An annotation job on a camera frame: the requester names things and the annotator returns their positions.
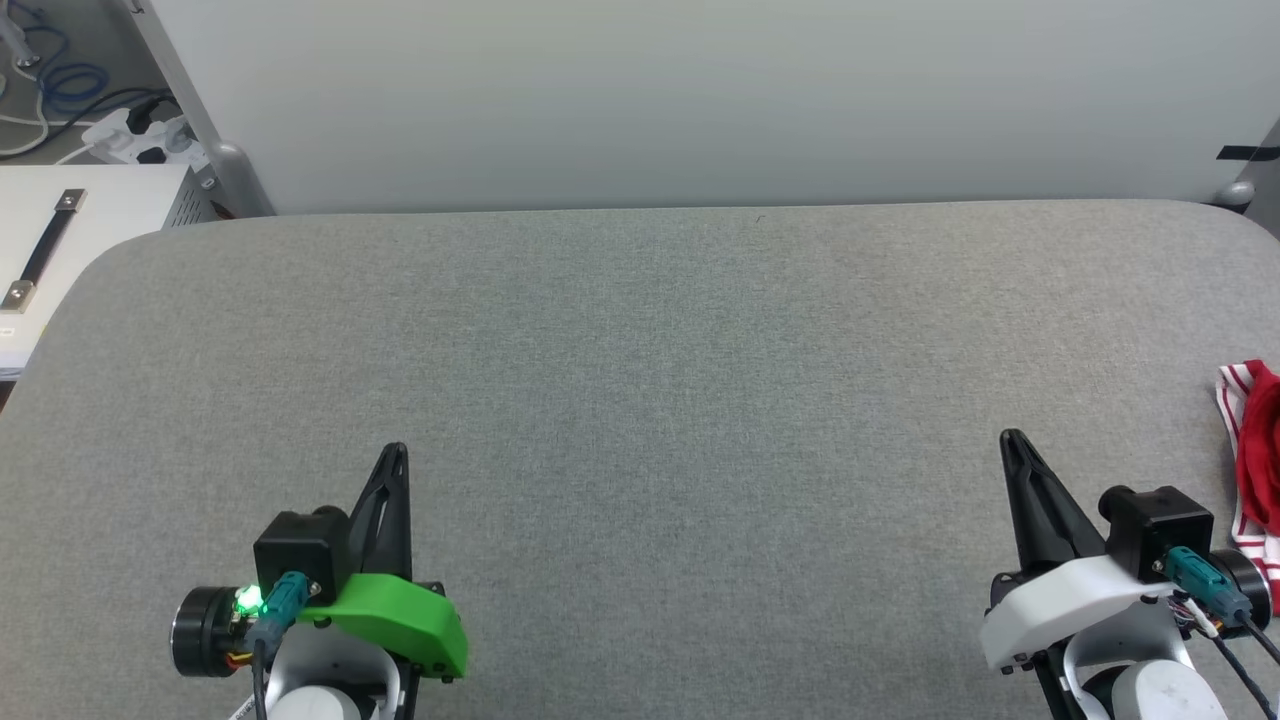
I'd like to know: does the blue coiled cable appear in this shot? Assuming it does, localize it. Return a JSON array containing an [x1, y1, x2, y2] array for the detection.
[[35, 10, 111, 116]]

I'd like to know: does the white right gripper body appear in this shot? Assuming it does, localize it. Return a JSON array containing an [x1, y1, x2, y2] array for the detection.
[[980, 548, 1274, 674]]

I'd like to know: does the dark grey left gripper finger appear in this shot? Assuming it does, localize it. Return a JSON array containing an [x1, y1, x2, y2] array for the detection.
[[349, 444, 394, 578], [385, 442, 414, 582]]

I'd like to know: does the white floor cable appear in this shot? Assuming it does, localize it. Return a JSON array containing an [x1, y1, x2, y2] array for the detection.
[[0, 100, 51, 159]]

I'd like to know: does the white power strip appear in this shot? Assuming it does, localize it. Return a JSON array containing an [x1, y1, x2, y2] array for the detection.
[[82, 108, 211, 171]]

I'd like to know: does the red Bulls basketball jersey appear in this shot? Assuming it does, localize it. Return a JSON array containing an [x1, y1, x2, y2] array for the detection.
[[1215, 360, 1280, 586]]

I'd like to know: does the black strap case handle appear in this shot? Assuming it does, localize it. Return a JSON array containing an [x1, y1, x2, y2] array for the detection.
[[0, 188, 89, 313]]

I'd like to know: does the right camera cable teal plug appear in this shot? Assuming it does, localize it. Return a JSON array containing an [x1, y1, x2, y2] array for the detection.
[[1160, 547, 1280, 716]]

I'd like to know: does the grey metal chair leg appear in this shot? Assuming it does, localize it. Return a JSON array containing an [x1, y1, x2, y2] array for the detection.
[[0, 0, 41, 69]]

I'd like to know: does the white equipment case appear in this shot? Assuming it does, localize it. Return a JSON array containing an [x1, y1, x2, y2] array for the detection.
[[0, 165, 216, 379]]

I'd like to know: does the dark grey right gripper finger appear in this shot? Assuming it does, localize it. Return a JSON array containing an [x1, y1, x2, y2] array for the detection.
[[1011, 429, 1107, 568], [999, 429, 1067, 578]]

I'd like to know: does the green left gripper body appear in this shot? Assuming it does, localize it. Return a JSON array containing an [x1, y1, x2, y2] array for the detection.
[[170, 572, 469, 684]]

